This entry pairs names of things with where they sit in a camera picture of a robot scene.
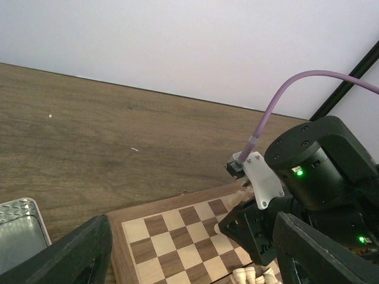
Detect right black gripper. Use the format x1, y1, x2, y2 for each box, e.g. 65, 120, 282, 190
219, 195, 293, 265

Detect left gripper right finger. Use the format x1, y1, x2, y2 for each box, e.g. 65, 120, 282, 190
274, 212, 378, 283

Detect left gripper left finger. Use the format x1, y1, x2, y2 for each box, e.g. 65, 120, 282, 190
1, 215, 113, 283

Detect light chess piece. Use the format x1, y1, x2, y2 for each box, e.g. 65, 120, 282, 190
214, 223, 221, 234

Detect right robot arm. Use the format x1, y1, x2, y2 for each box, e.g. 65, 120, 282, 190
214, 116, 378, 265

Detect wooden chess board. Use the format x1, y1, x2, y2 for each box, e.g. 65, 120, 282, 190
107, 184, 281, 283

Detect left metal tray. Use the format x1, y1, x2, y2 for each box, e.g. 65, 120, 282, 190
0, 198, 52, 273

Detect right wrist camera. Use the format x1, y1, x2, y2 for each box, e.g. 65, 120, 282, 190
226, 151, 284, 210

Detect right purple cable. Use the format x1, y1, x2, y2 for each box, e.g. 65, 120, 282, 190
236, 69, 379, 162

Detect black frame posts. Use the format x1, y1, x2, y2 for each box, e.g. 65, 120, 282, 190
309, 41, 379, 121

